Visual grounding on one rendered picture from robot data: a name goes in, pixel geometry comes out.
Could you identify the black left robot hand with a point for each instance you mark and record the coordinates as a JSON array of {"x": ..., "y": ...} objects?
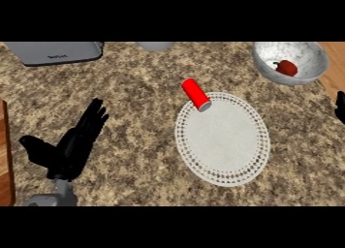
[{"x": 78, "y": 142}]

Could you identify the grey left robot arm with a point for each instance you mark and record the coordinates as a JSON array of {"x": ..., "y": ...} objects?
[{"x": 60, "y": 195}]

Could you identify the red bell pepper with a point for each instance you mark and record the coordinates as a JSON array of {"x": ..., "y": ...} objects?
[{"x": 288, "y": 68}]

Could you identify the white marble bowl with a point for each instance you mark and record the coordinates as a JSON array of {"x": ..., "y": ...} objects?
[{"x": 292, "y": 61}]

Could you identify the white lace placemat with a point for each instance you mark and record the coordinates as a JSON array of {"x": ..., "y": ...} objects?
[{"x": 223, "y": 139}]

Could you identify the grey flat appliance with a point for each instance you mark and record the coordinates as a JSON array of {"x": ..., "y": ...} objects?
[{"x": 55, "y": 52}]

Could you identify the red can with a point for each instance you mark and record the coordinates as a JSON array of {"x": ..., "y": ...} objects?
[{"x": 196, "y": 94}]

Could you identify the grey round container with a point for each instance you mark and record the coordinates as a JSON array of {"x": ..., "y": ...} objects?
[{"x": 154, "y": 45}]

